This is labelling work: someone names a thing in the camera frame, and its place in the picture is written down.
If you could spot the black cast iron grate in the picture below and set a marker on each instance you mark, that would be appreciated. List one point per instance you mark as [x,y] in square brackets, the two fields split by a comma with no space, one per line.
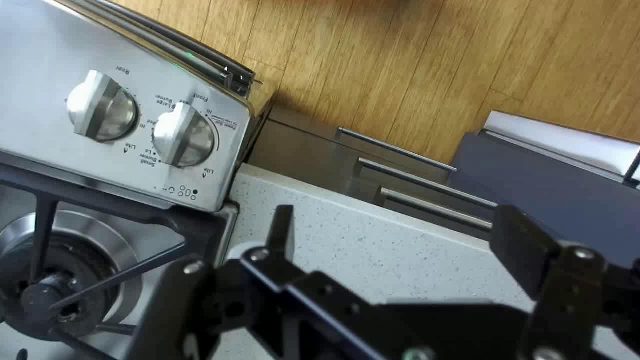
[101,193]

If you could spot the round gas burner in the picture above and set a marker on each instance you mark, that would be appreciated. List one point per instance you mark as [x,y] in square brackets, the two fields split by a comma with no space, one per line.
[73,267]

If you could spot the dark blue-grey panel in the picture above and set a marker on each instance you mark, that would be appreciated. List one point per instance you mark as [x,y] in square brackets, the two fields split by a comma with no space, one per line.
[552,193]

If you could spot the stainless steel gas range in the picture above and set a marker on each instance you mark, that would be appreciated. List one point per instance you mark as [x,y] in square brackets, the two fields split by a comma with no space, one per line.
[40,53]

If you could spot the silver range knob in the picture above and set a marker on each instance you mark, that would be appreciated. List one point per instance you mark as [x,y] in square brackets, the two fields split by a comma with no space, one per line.
[102,111]
[182,137]

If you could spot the dark grey drawer cabinet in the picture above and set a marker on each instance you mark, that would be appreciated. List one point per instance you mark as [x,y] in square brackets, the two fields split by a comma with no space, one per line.
[301,151]

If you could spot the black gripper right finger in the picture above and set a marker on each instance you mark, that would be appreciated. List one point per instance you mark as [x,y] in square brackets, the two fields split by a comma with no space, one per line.
[566,286]

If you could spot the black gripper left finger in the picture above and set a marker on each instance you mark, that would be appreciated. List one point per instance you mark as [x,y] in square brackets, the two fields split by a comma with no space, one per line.
[312,301]

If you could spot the silver metal bar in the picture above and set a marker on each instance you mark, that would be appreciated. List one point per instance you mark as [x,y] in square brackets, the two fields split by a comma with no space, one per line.
[566,141]

